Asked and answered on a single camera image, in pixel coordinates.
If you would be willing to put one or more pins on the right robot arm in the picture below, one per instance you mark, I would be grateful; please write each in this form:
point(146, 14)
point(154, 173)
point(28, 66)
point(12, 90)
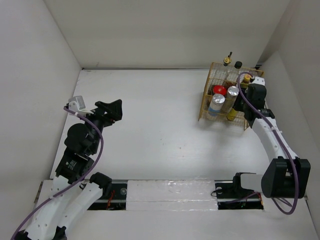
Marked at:
point(287, 174)

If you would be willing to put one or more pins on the black mounting rail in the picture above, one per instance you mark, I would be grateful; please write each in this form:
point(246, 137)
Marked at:
point(226, 200)

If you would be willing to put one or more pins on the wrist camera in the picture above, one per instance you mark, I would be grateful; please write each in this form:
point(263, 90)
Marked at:
point(76, 106)
point(258, 81)

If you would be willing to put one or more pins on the red lid sauce jar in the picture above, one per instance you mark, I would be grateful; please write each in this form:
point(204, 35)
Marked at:
point(218, 89)

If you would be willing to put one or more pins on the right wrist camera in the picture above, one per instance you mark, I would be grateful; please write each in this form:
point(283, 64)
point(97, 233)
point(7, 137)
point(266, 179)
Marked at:
point(258, 81)

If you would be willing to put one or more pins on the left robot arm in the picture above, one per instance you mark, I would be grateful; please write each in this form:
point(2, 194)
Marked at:
point(70, 197)

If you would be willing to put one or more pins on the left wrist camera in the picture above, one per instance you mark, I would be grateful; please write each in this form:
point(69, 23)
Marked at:
point(76, 106)

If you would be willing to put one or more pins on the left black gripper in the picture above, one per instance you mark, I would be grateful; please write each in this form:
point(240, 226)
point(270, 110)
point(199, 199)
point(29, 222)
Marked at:
point(114, 111)

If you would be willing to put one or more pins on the silver lid shaker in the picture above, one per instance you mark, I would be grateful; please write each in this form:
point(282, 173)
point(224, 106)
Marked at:
point(231, 94)
point(215, 105)

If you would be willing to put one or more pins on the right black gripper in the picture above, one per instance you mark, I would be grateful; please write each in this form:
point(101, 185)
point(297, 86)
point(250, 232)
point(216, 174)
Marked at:
point(237, 104)

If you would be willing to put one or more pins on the silver lid shaker front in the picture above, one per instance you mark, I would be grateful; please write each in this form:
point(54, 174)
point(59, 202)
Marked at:
point(215, 105)

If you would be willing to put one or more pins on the small red sauce bottle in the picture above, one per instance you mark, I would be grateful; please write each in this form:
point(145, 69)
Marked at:
point(245, 81)

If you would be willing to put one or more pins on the gold wire basket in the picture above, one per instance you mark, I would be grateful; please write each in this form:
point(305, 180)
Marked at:
point(207, 94)

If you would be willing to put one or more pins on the glass cruet gold spout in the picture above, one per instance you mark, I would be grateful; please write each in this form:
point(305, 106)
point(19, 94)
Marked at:
point(220, 70)

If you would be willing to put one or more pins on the small yellow label bottle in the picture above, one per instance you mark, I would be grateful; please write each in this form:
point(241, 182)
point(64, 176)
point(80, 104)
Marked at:
point(232, 115)

